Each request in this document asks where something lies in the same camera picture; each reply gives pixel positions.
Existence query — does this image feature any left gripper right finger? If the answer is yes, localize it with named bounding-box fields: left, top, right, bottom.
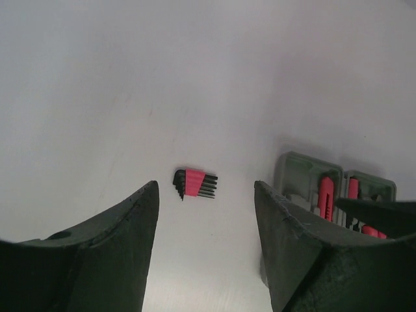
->
left=254, top=181, right=415, bottom=311

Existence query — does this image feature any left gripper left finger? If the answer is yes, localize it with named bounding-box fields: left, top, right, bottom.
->
left=1, top=181, right=159, bottom=311

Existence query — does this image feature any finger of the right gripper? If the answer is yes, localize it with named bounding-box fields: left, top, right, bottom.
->
left=335, top=198, right=415, bottom=239

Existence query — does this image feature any red screwdriver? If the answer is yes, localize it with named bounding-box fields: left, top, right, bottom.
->
left=348, top=177, right=359, bottom=199
left=361, top=225, right=387, bottom=239

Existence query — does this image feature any red utility knife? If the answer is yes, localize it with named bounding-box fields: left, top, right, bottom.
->
left=317, top=176, right=334, bottom=222

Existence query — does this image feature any grey plastic tool case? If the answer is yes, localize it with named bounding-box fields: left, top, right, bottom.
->
left=274, top=151, right=397, bottom=239

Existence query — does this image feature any red hex key set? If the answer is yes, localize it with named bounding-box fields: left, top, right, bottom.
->
left=172, top=168, right=218, bottom=201

